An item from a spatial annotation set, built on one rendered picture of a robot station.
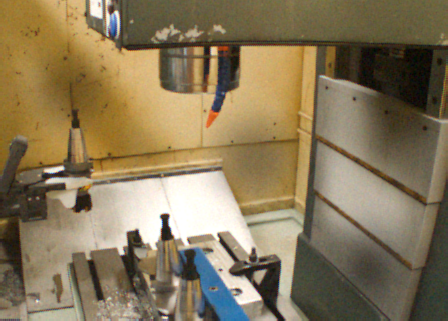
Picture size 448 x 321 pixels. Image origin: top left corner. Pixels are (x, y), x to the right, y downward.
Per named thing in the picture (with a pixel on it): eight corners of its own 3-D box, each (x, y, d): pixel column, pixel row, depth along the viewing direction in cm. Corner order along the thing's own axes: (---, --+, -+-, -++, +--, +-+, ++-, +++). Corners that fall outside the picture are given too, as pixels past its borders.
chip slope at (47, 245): (30, 345, 146) (14, 277, 135) (25, 245, 204) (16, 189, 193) (287, 298, 171) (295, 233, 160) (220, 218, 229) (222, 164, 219)
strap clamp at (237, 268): (230, 306, 121) (233, 255, 115) (226, 299, 124) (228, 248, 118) (278, 295, 125) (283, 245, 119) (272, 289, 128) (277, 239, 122)
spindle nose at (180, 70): (252, 93, 91) (253, 30, 86) (166, 97, 87) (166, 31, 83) (226, 77, 105) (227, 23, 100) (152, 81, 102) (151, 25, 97)
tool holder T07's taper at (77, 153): (88, 163, 94) (86, 129, 91) (66, 164, 93) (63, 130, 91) (89, 155, 98) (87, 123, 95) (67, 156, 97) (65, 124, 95)
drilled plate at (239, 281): (163, 336, 105) (162, 318, 103) (134, 268, 130) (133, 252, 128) (260, 315, 111) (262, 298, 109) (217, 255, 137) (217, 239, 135)
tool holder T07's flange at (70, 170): (93, 176, 94) (92, 164, 93) (62, 178, 93) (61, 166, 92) (94, 165, 100) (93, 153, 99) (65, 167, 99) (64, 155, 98)
